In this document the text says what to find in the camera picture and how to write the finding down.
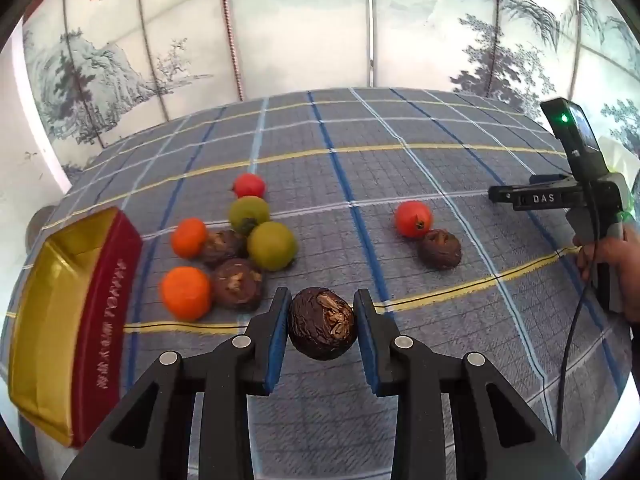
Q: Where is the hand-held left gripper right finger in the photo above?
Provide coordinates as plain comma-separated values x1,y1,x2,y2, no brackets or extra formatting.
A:
353,288,584,480

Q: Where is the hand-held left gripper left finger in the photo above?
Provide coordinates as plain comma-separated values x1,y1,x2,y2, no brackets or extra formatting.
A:
62,287,293,480

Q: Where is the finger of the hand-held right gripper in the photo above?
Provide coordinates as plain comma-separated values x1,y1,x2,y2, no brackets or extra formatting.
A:
488,174,577,211

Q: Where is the brown water chestnut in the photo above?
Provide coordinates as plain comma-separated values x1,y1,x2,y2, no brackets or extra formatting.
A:
287,287,359,361
200,230,248,269
418,229,462,270
211,258,265,312

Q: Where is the orange tangerine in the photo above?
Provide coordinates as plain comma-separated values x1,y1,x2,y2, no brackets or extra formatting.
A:
160,266,213,322
171,218,209,260

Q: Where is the green persimmon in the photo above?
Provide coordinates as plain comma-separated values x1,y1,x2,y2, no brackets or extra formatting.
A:
246,221,298,271
228,196,271,235

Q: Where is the gold and red tin box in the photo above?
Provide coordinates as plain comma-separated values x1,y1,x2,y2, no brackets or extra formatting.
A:
7,206,145,450

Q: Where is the person's right hand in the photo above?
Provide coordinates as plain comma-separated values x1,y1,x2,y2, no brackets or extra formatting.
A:
575,227,640,322

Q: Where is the grey plaid tablecloth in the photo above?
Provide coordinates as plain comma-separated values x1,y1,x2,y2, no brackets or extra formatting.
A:
0,87,636,480

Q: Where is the small red persimmon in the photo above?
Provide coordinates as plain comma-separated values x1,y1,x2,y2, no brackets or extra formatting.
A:
231,173,267,199

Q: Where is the grey stone disc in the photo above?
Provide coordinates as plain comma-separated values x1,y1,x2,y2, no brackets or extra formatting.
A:
25,206,58,252

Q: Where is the painted landscape folding screen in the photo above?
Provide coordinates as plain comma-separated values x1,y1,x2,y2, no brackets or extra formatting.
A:
22,0,640,173

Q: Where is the black cable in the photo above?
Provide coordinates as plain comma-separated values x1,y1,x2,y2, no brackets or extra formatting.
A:
556,210,608,443

